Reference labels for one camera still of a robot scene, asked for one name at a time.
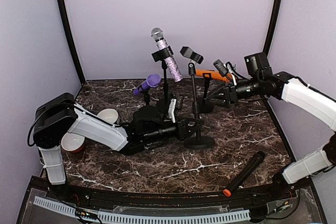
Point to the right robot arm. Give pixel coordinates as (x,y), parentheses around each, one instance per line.
(293,90)

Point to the white bowl black rim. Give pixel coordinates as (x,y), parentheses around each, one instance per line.
(109,115)

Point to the orange toy microphone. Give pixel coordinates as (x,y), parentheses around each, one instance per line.
(213,75)

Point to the black microphone orange cap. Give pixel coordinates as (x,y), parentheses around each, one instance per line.
(252,164)

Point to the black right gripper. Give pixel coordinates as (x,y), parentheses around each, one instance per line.
(232,96)

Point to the black table front rail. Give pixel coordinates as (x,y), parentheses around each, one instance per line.
(254,197)

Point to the black stand ring clip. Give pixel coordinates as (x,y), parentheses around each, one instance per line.
(146,95)

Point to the tall stand large clip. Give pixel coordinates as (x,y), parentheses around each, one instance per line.
(163,103)

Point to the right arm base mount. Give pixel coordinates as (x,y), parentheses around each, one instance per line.
(279,186)

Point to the white cup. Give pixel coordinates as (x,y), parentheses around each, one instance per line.
(72,142)

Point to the black corner post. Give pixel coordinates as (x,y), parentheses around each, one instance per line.
(272,26)
(70,41)

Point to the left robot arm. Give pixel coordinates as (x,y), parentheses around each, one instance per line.
(62,115)

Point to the left black corner post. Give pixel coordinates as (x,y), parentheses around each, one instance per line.
(70,41)

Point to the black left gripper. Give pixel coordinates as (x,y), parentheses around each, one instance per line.
(181,128)

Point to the purple toy microphone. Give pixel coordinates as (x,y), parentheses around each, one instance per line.
(152,81)

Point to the right black corner post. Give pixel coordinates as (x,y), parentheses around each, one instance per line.
(272,26)

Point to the white cable duct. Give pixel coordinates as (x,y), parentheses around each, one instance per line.
(142,215)

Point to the glitter microphone silver head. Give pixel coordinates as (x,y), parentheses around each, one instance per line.
(165,53)

